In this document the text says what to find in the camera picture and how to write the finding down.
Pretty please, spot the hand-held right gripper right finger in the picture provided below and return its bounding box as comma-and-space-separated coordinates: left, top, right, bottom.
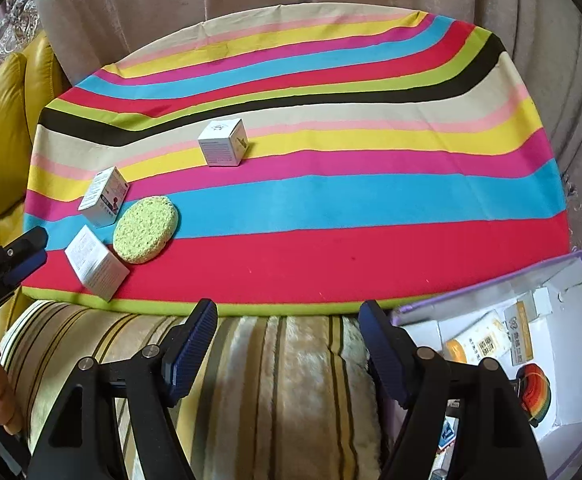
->
358, 300, 549, 480

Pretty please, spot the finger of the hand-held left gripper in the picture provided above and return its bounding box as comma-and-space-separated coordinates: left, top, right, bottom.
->
7, 248, 48, 285
1, 226, 48, 257

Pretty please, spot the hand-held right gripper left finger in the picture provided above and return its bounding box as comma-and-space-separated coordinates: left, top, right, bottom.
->
26, 298, 219, 480

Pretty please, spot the cream box with orange print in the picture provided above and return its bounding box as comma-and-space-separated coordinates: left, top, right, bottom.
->
501, 295, 542, 366

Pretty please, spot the rainbow striped strap roll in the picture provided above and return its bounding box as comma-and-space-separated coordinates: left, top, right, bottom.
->
516, 364, 552, 428

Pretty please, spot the purple-edged white storage box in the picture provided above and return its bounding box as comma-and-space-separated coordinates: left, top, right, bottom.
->
390, 249, 582, 480

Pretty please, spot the white box with grey text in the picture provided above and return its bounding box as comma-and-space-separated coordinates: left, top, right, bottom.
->
64, 225, 131, 302

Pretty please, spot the white box with red print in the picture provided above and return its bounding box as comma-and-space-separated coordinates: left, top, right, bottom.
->
78, 166, 131, 228

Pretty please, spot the cream yellow packet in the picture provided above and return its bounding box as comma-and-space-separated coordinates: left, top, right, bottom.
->
443, 310, 514, 363

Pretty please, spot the yellow leather cushion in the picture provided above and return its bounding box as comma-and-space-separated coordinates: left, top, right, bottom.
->
0, 30, 72, 321

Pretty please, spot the round green sponge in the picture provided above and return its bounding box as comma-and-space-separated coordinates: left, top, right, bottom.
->
112, 195, 179, 264

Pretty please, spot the plain white box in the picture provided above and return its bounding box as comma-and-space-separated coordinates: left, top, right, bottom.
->
531, 287, 554, 318

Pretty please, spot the small white cube box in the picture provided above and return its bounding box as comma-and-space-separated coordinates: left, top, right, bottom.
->
197, 117, 250, 167

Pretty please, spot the lace patterned curtain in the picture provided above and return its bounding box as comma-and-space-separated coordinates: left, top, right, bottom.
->
0, 0, 39, 111

